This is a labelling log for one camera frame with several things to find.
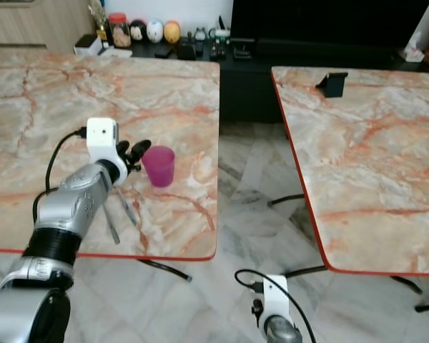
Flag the purple plastic cup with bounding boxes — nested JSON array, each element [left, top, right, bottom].
[[143, 146, 176, 188]]

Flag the silver metal spoon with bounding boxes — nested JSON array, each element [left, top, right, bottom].
[[118, 187, 141, 227]]

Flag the marble pattern folding table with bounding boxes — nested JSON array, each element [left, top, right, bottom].
[[268, 66, 429, 314], [0, 54, 221, 282]]

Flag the silver metal fork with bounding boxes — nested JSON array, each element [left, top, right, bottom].
[[103, 202, 120, 244]]

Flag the small white box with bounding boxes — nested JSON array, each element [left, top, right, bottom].
[[74, 34, 102, 56]]

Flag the red lidded snack jar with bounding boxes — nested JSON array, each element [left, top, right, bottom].
[[108, 13, 131, 49]]

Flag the white round plush toy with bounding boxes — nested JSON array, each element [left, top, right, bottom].
[[147, 20, 164, 44]]

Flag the black round plush toy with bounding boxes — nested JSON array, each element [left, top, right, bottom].
[[129, 19, 147, 42]]

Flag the yellow round plush toy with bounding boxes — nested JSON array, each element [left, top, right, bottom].
[[164, 21, 182, 44]]

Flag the white green mug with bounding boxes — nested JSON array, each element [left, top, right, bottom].
[[209, 27, 232, 43]]

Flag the gold trophy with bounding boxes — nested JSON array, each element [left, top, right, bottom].
[[88, 0, 109, 41]]

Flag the light wooden cabinet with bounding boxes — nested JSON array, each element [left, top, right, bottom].
[[0, 0, 94, 69]]

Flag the black phone stand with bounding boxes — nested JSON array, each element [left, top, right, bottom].
[[316, 71, 349, 99]]

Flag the black television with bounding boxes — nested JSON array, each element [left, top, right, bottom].
[[232, 0, 429, 48]]

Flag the small white pink ornament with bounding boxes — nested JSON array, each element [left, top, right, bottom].
[[403, 31, 429, 62]]

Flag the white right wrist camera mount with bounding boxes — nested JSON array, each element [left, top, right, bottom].
[[261, 275, 292, 334]]

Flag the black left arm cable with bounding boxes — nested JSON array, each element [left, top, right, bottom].
[[33, 127, 88, 224]]

